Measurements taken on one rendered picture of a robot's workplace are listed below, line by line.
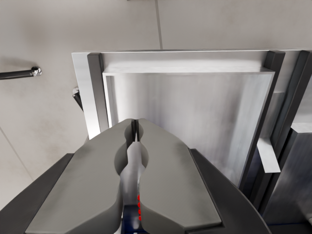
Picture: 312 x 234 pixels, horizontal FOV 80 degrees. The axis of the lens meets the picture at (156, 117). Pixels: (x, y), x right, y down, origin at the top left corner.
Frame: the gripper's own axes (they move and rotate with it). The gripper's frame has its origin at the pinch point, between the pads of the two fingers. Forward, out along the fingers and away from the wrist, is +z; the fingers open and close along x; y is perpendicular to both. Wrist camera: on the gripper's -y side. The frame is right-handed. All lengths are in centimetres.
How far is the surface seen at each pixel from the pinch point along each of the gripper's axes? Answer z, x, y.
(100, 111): 17.7, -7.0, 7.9
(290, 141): 16.9, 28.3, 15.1
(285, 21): 108, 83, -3
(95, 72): 17.7, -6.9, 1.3
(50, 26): 108, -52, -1
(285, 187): 19, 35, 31
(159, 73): 16.2, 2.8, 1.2
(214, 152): 19.5, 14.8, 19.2
